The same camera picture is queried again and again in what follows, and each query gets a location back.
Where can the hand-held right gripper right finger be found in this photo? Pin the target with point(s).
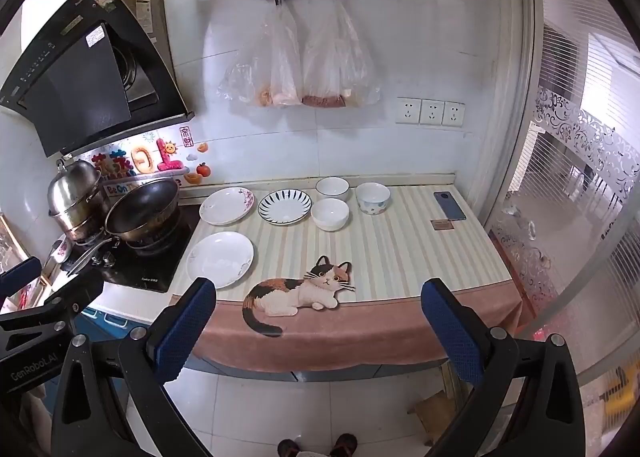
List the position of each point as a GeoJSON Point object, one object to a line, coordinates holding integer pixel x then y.
{"type": "Point", "coordinates": [449, 332]}

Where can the white wall outlet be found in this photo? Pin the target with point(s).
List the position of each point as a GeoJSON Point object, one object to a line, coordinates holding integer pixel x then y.
{"type": "Point", "coordinates": [408, 110]}
{"type": "Point", "coordinates": [432, 112]}
{"type": "Point", "coordinates": [453, 113]}

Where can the clear plastic bag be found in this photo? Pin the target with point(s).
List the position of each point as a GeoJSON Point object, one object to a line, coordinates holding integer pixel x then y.
{"type": "Point", "coordinates": [265, 62]}
{"type": "Point", "coordinates": [335, 62]}

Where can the small white floral cup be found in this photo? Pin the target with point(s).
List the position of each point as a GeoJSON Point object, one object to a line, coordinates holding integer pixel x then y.
{"type": "Point", "coordinates": [60, 250]}

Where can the blue base cabinet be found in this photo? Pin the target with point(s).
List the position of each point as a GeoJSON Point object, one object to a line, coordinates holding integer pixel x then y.
{"type": "Point", "coordinates": [107, 319]}

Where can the white printed dark-rimmed bowl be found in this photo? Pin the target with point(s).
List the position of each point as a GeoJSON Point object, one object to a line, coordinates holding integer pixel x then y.
{"type": "Point", "coordinates": [373, 198]}

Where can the plain white bowl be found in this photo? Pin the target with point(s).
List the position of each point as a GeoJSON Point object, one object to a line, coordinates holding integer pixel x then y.
{"type": "Point", "coordinates": [332, 187]}
{"type": "Point", "coordinates": [329, 214]}

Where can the stainless steel chimney cover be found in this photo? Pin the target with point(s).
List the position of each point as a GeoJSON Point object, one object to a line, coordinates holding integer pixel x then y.
{"type": "Point", "coordinates": [147, 4]}

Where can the colourful letter wall decal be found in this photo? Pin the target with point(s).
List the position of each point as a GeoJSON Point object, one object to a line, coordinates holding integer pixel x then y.
{"type": "Point", "coordinates": [142, 159]}

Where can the dark metal wok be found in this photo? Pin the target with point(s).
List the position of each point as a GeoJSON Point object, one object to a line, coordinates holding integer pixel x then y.
{"type": "Point", "coordinates": [142, 204]}

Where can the red seal wall sticker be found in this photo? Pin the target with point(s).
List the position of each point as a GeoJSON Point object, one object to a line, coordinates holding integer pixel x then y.
{"type": "Point", "coordinates": [186, 136]}

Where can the small wooden stool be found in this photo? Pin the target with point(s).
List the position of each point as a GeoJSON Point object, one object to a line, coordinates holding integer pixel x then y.
{"type": "Point", "coordinates": [434, 414]}

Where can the red apple wall sticker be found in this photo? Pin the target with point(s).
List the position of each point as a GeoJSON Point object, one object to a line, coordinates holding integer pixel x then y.
{"type": "Point", "coordinates": [203, 169]}

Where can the blue striped plate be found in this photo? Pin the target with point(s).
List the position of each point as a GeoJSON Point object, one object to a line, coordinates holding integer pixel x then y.
{"type": "Point", "coordinates": [284, 207]}

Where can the patterned glass sliding door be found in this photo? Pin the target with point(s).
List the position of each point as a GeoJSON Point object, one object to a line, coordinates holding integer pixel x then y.
{"type": "Point", "coordinates": [575, 137]}

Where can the striped cat print mat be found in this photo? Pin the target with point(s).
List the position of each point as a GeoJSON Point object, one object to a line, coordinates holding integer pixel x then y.
{"type": "Point", "coordinates": [400, 257]}

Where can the white floral plate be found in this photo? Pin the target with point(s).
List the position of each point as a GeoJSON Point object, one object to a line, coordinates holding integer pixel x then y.
{"type": "Point", "coordinates": [226, 206]}

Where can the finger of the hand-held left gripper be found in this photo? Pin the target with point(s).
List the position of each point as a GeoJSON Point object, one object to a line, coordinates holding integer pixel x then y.
{"type": "Point", "coordinates": [20, 273]}
{"type": "Point", "coordinates": [67, 293]}

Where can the plain white plate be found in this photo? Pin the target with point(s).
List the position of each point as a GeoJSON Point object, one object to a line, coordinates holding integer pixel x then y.
{"type": "Point", "coordinates": [220, 260]}

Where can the orange fruit wall sticker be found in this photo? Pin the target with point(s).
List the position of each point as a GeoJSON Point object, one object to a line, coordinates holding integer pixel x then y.
{"type": "Point", "coordinates": [202, 147]}

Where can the stainless steel steamer pot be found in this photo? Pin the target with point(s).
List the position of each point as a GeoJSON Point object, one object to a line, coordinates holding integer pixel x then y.
{"type": "Point", "coordinates": [75, 192]}

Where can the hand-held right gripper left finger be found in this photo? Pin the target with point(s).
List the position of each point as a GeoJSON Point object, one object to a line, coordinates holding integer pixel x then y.
{"type": "Point", "coordinates": [186, 324]}

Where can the person's sandal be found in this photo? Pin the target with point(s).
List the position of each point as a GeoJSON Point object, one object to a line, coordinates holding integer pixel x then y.
{"type": "Point", "coordinates": [344, 444]}
{"type": "Point", "coordinates": [288, 448]}

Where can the black glass stove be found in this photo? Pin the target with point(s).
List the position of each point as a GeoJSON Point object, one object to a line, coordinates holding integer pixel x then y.
{"type": "Point", "coordinates": [150, 268]}

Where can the small brown card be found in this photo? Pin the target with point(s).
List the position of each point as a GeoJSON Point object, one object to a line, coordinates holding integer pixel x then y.
{"type": "Point", "coordinates": [442, 225]}

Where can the black range hood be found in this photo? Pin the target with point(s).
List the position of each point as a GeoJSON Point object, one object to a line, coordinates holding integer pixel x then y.
{"type": "Point", "coordinates": [75, 82]}

